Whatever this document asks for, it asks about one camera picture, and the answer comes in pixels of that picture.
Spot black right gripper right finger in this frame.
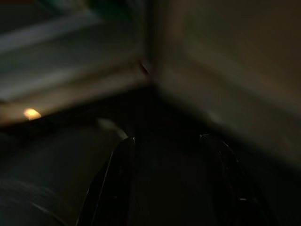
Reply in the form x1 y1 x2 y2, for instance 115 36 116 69
199 133 271 226

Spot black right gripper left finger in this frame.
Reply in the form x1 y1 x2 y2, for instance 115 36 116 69
76 137 136 226

